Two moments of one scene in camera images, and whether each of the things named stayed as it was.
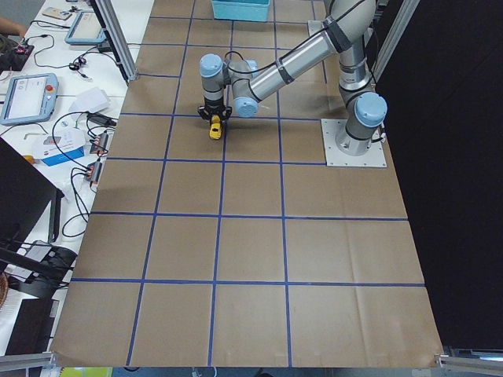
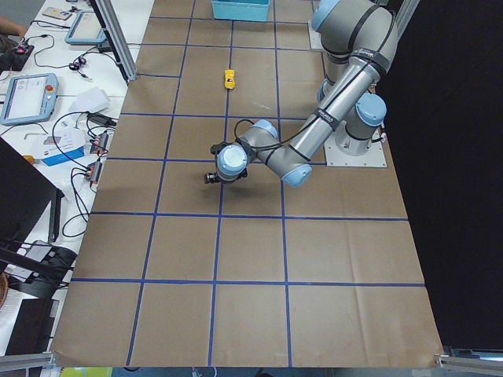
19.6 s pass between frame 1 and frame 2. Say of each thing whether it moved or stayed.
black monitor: stayed
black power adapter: stayed
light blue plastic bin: stayed
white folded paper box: stayed
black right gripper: moved
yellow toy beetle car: moved
